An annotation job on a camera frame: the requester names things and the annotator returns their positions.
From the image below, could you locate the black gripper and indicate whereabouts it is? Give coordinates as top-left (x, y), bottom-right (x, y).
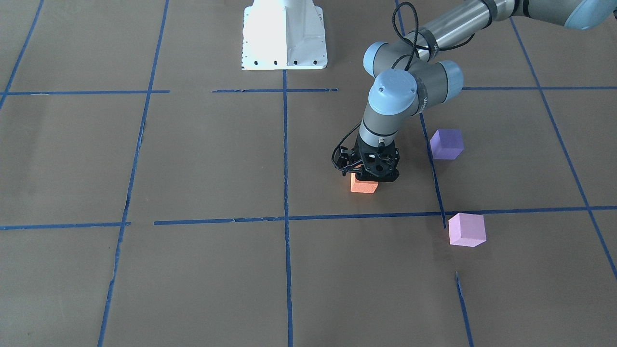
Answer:
top-left (354, 136), bottom-right (400, 182)

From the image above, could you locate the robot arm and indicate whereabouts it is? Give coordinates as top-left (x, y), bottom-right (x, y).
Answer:
top-left (331, 0), bottom-right (616, 182)

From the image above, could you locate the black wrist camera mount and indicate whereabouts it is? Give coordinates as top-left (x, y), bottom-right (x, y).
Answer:
top-left (331, 147), bottom-right (363, 176)

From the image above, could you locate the white pedestal column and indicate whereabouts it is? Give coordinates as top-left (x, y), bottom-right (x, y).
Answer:
top-left (241, 0), bottom-right (328, 70)

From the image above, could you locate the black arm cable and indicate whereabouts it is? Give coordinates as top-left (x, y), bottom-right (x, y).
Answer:
top-left (331, 1), bottom-right (478, 174)

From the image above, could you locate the orange foam cube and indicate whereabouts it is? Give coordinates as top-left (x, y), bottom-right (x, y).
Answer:
top-left (350, 173), bottom-right (379, 194)

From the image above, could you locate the purple foam cube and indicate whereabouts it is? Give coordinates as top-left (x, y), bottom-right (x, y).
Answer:
top-left (430, 128), bottom-right (465, 160)

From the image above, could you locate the pink foam cube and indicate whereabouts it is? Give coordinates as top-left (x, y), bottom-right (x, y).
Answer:
top-left (448, 213), bottom-right (487, 247)

